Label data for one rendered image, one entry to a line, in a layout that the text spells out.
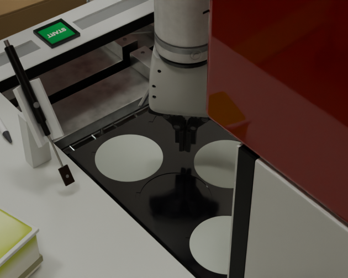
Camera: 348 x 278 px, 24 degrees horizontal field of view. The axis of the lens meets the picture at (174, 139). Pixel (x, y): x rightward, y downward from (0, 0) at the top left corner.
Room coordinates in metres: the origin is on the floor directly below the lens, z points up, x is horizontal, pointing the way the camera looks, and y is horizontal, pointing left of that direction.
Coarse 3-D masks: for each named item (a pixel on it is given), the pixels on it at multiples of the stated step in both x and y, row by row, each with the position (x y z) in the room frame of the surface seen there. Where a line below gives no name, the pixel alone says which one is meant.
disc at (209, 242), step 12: (228, 216) 0.74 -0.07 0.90; (204, 228) 0.72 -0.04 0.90; (216, 228) 0.72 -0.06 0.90; (228, 228) 0.72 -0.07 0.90; (192, 240) 0.70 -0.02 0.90; (204, 240) 0.70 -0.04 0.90; (216, 240) 0.70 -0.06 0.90; (228, 240) 0.70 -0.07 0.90; (192, 252) 0.68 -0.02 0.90; (204, 252) 0.68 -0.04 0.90; (216, 252) 0.68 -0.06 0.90; (228, 252) 0.68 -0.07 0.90; (204, 264) 0.66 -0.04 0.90; (216, 264) 0.66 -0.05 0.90
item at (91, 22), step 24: (96, 0) 1.19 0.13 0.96; (120, 0) 1.19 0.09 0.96; (144, 0) 1.19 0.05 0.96; (72, 24) 1.11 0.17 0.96; (96, 24) 1.11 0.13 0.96; (120, 24) 1.11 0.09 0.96; (0, 48) 1.05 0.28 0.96; (24, 48) 1.05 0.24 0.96; (48, 48) 1.05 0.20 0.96; (72, 48) 1.05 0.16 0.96; (0, 72) 0.98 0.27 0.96
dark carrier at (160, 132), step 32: (128, 128) 0.92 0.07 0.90; (160, 128) 0.92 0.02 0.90; (192, 160) 0.85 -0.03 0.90; (128, 192) 0.79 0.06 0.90; (160, 192) 0.79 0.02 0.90; (192, 192) 0.79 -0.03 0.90; (224, 192) 0.79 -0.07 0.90; (160, 224) 0.73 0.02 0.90; (192, 224) 0.73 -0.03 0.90; (192, 256) 0.67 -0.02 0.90
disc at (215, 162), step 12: (216, 144) 0.89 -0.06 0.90; (228, 144) 0.89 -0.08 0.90; (204, 156) 0.86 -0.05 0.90; (216, 156) 0.86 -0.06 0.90; (228, 156) 0.86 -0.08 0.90; (204, 168) 0.83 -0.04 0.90; (216, 168) 0.83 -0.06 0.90; (228, 168) 0.83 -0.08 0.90; (204, 180) 0.81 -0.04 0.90; (216, 180) 0.81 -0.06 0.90; (228, 180) 0.81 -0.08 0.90
